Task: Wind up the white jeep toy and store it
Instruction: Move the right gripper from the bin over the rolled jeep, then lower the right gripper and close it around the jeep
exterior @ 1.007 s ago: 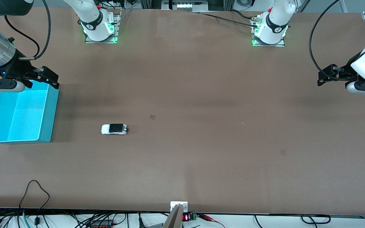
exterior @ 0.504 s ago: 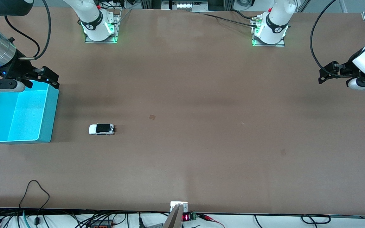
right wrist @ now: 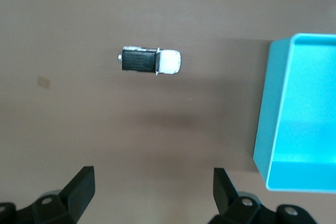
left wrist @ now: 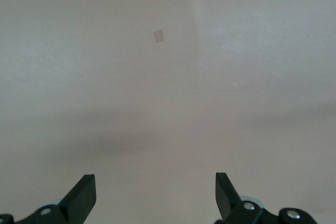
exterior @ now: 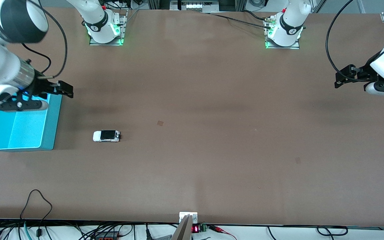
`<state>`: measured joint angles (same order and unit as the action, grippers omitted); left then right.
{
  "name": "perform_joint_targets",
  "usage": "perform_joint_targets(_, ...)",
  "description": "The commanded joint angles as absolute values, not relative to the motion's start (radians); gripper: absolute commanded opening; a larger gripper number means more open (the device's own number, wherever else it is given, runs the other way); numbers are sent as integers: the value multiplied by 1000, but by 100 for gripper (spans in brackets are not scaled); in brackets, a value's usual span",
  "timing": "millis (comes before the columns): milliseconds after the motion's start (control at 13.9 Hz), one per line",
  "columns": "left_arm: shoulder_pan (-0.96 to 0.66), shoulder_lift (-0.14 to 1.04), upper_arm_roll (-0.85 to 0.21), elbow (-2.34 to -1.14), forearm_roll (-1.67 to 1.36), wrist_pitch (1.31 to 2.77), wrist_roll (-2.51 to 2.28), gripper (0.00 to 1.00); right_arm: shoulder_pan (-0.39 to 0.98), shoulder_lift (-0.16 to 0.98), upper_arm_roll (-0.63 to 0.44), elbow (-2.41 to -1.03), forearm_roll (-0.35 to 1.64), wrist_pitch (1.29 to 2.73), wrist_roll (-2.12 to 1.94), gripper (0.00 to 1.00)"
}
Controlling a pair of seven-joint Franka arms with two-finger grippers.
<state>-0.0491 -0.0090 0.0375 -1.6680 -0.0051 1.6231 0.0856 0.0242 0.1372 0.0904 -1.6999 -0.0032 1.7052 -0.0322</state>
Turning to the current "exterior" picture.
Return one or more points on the white jeep toy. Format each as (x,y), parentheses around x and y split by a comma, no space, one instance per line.
(107,136)

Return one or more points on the green terminal block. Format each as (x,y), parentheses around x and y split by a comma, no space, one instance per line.
(204,228)

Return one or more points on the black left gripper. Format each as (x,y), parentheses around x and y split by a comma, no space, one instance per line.
(362,74)

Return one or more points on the red digit display module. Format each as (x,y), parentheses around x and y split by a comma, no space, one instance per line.
(195,229)

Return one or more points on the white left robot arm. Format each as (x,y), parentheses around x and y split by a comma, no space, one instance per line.
(290,23)

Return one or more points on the black power plug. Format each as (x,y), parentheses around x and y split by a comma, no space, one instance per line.
(148,233)

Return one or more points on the teal plastic bin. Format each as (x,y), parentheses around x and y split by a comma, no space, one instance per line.
(25,130)

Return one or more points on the grey control box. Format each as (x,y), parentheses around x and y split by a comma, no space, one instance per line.
(194,5)

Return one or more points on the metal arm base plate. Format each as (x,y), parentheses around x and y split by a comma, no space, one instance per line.
(122,33)
(282,47)

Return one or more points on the red alligator clip lead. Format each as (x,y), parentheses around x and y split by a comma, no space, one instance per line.
(218,229)

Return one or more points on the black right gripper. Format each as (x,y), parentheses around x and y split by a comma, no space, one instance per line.
(40,85)

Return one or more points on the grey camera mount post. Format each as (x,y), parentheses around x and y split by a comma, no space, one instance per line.
(182,230)

